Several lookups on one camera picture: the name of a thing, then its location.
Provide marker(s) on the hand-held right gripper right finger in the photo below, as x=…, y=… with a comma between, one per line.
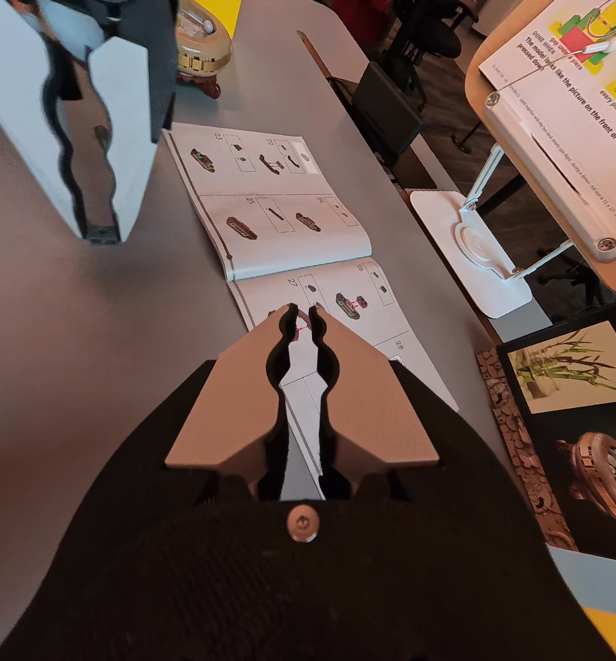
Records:
x=380, y=413

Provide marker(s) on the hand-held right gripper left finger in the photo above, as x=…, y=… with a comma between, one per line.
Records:
x=225, y=413

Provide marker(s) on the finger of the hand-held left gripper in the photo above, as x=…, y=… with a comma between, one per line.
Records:
x=132, y=129
x=14, y=77

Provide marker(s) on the dark grey brick assembly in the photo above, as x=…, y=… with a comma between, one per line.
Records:
x=101, y=235

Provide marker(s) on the grey desk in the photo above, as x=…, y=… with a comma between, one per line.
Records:
x=55, y=335

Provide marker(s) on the tan brick pot model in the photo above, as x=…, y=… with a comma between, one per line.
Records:
x=205, y=51

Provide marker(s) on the yellow bin with brick pieces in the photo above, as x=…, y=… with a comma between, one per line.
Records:
x=225, y=10

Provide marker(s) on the instruction booklet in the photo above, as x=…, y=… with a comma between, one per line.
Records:
x=266, y=227

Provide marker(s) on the black bamboo set box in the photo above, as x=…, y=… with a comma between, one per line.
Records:
x=571, y=413

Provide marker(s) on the red plastic bin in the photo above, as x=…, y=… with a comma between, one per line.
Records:
x=357, y=13

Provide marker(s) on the black rectangular box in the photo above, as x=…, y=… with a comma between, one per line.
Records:
x=385, y=108

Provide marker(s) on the black office chair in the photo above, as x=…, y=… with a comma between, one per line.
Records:
x=432, y=31

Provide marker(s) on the printed instruction sheet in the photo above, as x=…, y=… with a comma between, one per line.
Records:
x=571, y=129

